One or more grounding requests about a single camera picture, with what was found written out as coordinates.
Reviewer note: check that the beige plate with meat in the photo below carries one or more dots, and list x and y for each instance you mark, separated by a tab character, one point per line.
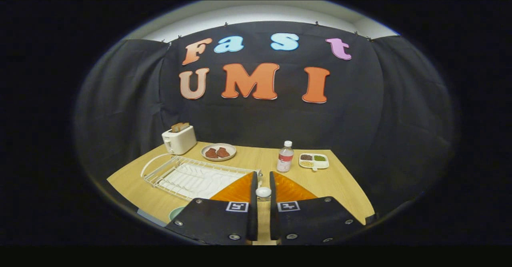
232	149

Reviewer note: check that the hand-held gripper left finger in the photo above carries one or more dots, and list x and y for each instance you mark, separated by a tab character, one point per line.
216	223

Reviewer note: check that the white toaster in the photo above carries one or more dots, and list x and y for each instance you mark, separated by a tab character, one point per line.
180	141

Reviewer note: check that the clear plastic bottle red label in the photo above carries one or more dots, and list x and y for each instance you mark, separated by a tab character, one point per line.
284	159

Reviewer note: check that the white drain tray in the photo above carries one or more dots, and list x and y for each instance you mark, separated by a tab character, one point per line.
200	181

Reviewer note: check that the black backdrop cloth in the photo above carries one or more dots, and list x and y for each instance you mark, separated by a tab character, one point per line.
260	119

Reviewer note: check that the brown meat piece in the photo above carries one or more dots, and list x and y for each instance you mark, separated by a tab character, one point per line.
223	152
210	153

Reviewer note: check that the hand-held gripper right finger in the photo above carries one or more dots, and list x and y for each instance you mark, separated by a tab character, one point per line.
316	223

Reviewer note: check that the pale green plate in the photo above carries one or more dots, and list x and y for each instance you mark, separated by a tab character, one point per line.
176	214

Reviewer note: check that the white divided dish with beans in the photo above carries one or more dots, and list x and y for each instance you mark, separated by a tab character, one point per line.
323	164

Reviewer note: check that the brown bread slice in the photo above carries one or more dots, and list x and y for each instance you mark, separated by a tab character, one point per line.
180	127

